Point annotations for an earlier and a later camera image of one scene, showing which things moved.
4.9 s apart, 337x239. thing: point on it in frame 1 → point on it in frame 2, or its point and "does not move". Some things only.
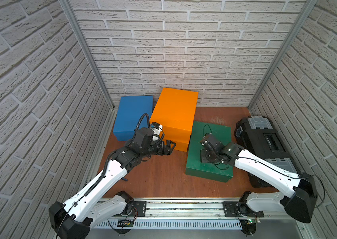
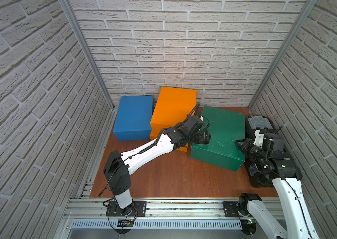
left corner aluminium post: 69,6 does not move
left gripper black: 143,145 → 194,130
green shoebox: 207,170 → 226,128
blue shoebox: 131,109 does not move
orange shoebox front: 176,111 does not move
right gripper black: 202,153 → 247,143
